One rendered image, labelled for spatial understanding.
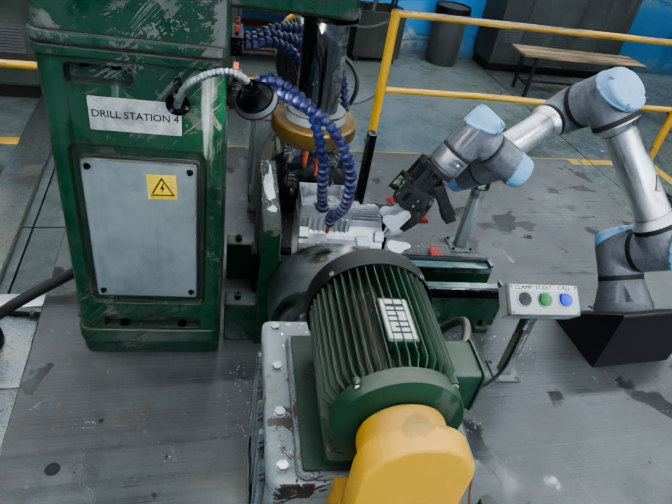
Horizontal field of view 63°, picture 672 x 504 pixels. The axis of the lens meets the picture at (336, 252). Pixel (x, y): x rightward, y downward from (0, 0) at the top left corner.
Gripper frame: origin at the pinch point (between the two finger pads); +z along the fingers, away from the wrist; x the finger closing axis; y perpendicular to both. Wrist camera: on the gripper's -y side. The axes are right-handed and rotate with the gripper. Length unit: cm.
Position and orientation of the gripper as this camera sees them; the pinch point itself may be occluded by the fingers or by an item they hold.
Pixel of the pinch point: (389, 233)
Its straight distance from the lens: 130.7
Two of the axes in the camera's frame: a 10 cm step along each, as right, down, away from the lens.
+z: -6.2, 6.7, 4.2
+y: -7.8, -4.3, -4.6
